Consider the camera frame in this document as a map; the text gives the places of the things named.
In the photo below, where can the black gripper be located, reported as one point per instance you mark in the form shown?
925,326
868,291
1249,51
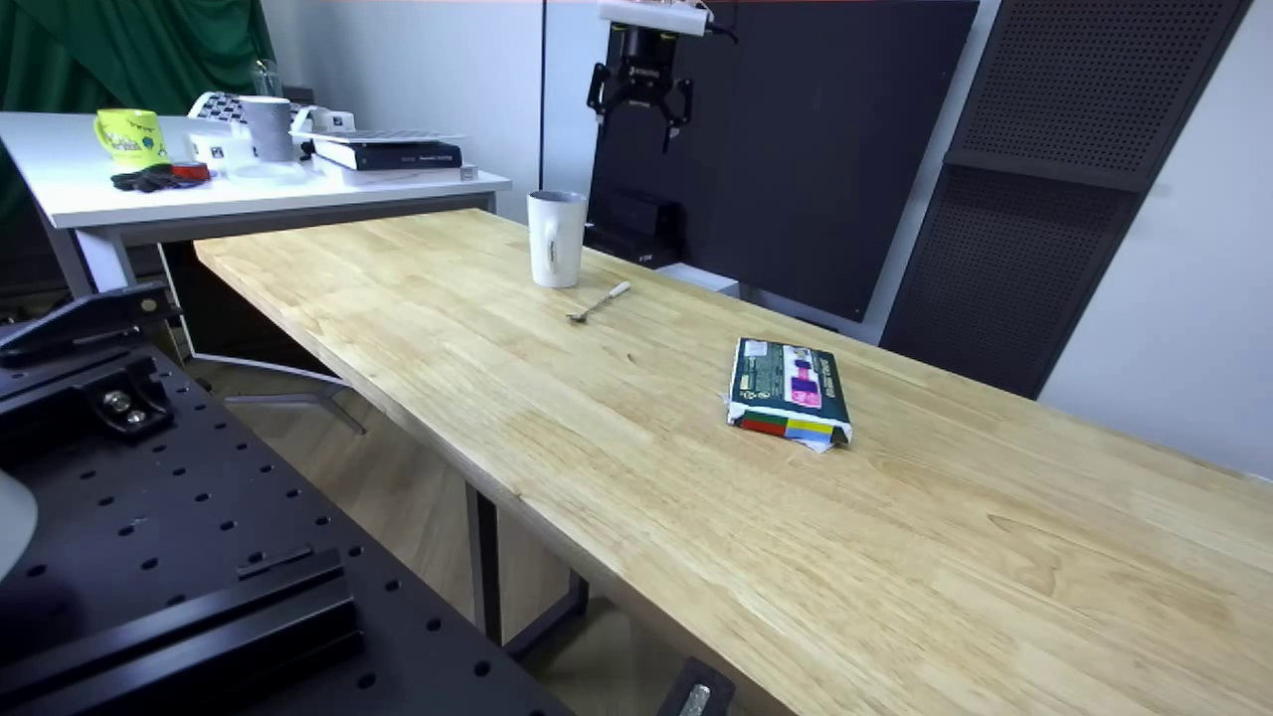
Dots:
645,63

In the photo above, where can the white spoon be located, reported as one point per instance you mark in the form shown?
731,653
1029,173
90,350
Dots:
603,305

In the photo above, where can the white ceramic mug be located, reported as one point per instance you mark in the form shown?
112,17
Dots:
555,242

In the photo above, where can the yellow-green mug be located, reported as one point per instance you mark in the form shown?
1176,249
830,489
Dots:
127,136

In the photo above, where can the large black panel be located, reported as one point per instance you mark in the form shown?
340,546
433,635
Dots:
796,144

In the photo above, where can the black hardcover book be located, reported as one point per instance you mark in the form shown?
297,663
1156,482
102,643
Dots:
388,153

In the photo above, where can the small white object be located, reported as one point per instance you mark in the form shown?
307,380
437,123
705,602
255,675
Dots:
323,122

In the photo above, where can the green flat box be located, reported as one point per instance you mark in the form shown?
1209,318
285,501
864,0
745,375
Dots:
794,387

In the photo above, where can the grey-white cup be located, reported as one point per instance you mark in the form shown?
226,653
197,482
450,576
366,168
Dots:
273,128

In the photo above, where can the dark mesh cabinet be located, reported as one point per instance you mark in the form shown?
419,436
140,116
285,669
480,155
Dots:
1048,185

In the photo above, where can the white checkered house model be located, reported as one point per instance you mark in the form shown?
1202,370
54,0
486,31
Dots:
217,123

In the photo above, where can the black and red tool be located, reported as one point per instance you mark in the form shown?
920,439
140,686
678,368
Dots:
159,176

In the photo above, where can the green curtain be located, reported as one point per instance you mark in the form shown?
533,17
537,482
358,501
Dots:
125,51

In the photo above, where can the white side desk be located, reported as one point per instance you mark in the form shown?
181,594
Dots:
92,191

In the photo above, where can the black clamp foot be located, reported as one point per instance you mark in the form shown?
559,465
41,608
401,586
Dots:
697,689

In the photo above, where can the black perforated breadboard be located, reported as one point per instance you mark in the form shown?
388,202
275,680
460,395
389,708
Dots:
201,530

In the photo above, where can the black mounting bracket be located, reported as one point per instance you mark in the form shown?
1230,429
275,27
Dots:
127,405

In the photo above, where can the black metal rail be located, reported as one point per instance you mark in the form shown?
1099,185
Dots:
184,636

